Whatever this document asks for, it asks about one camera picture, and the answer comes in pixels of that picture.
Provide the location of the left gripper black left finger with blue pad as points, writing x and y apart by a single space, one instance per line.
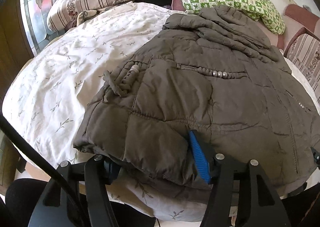
76 195

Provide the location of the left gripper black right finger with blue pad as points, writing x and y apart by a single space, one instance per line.
259 203

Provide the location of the brown quilted hooded jacket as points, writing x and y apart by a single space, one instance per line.
218 74

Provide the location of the white floral bed quilt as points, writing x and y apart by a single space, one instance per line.
47 101

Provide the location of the striped pillow at right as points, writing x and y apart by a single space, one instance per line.
304 53

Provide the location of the stained glass window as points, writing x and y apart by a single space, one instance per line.
34 16

